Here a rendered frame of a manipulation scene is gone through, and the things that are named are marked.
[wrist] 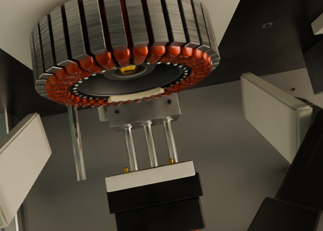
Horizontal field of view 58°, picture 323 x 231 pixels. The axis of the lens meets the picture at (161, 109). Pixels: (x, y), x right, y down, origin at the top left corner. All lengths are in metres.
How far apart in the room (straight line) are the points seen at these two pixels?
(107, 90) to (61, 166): 0.26
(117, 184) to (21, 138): 0.07
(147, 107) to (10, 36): 0.16
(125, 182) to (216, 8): 0.13
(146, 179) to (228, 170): 0.25
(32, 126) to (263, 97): 0.13
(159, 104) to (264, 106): 0.16
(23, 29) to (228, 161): 0.33
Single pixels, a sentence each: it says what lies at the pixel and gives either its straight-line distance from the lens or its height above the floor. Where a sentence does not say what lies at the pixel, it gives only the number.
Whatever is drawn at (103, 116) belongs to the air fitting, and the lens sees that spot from 0.32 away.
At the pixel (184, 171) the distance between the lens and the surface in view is 0.20.
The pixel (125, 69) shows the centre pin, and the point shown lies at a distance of 0.18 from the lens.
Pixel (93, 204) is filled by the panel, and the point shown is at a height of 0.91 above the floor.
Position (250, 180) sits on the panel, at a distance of 0.45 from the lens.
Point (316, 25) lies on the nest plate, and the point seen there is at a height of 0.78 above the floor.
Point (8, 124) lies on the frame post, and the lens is 0.42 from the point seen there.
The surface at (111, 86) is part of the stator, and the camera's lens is 0.21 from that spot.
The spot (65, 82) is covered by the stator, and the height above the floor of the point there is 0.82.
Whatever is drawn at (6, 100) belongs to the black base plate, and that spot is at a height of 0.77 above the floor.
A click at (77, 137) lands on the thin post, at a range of 0.26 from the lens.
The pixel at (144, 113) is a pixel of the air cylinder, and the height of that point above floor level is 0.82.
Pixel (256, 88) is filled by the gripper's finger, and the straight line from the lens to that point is 0.17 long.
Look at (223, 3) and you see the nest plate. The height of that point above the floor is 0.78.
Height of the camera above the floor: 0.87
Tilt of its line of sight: 10 degrees down
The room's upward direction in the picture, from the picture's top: 169 degrees clockwise
